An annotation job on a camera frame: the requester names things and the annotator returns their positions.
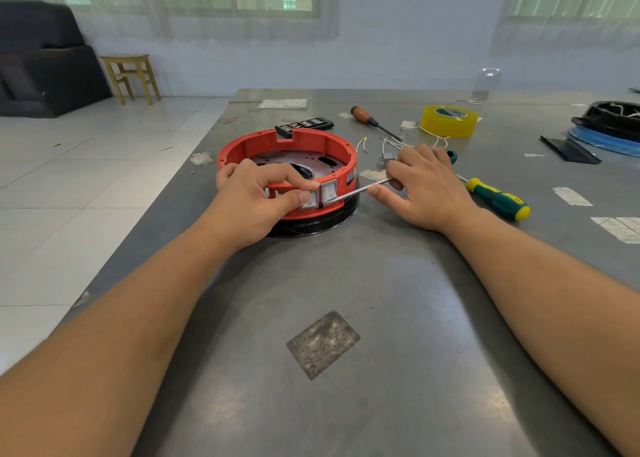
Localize person's left hand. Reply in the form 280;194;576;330
198;158;322;255

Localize person's right hand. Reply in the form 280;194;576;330
368;143;481;238

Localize red round appliance base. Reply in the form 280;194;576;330
217;127;359;239

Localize teal handle screwdriver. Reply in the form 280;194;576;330
322;148;459;205

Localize green yellow handle screwdriver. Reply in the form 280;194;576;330
458;175;532;223

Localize person's right forearm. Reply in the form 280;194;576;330
448;211;640;457

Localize person's left forearm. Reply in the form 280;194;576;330
0;221;241;457

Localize black round appliance part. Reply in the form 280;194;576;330
575;99;640;143

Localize yellow tape roll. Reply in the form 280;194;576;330
419;104;480;139

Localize black remote control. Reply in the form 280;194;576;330
290;117;335;131

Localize white paper sheet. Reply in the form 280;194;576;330
258;97;310;111

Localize narrow white tape strip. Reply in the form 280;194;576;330
552;185;594;207

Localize black flat plate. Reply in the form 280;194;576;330
540;134;603;165

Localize wide white tape strips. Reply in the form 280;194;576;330
590;215;640;245

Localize small wooden stool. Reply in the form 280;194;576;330
100;54;162;105

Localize black armchair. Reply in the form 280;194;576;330
0;0;113;119

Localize orange handle screwdriver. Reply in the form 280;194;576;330
350;105;403;141

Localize blue ring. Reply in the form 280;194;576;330
568;123;640;157

